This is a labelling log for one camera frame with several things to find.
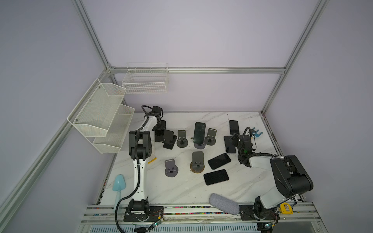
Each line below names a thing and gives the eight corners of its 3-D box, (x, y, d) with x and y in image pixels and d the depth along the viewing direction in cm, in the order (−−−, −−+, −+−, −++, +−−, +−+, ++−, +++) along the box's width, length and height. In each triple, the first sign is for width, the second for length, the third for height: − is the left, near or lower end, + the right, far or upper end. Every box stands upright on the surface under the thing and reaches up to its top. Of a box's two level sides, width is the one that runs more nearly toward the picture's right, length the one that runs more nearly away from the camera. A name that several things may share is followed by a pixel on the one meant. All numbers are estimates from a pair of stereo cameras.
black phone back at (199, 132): (193, 145, 103) (193, 131, 90) (195, 135, 108) (195, 121, 96) (203, 146, 102) (204, 133, 90) (204, 137, 108) (206, 123, 95)
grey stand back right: (204, 143, 104) (206, 134, 95) (207, 137, 108) (209, 127, 99) (213, 146, 102) (215, 137, 93) (216, 139, 106) (218, 130, 97)
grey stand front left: (166, 176, 89) (163, 169, 80) (167, 166, 93) (165, 158, 84) (177, 176, 89) (176, 169, 80) (178, 166, 93) (176, 158, 84)
